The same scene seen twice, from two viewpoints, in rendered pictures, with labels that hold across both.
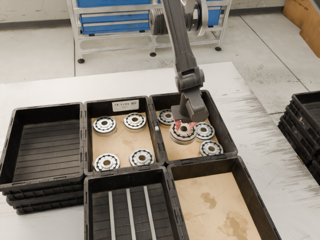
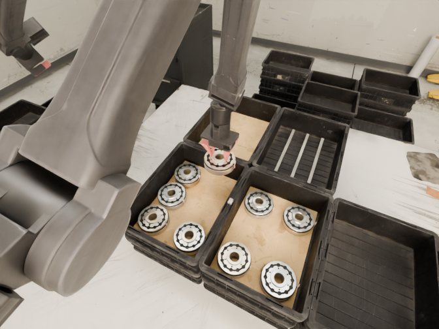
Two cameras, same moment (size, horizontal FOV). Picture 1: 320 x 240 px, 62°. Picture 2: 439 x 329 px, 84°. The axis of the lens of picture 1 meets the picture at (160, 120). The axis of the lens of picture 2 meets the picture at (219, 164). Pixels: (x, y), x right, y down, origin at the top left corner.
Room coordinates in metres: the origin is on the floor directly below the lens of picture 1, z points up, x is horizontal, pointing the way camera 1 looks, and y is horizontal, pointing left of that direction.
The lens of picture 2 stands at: (1.08, 0.25, 1.61)
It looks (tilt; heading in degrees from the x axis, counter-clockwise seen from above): 49 degrees down; 220
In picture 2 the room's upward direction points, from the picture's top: straight up
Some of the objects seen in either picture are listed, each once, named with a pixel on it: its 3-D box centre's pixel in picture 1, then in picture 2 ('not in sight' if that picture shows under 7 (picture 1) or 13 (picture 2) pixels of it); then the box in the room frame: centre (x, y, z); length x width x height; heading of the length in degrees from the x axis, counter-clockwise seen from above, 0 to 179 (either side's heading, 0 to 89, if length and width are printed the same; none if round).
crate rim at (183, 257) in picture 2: (189, 123); (187, 192); (0.80, -0.13, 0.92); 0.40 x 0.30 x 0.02; 14
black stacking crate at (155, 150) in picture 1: (121, 139); (269, 235); (0.72, 0.16, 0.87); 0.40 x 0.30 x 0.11; 14
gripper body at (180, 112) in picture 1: (187, 107); (219, 129); (0.67, -0.09, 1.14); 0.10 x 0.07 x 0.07; 105
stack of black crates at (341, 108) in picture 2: not in sight; (319, 120); (-0.59, -0.12, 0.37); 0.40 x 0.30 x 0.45; 106
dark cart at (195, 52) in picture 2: not in sight; (179, 63); (-0.41, -1.52, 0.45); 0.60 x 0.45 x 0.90; 16
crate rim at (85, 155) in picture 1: (120, 131); (272, 228); (0.72, 0.16, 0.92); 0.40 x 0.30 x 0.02; 14
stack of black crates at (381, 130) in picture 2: not in sight; (370, 140); (-0.70, 0.26, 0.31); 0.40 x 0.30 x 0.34; 106
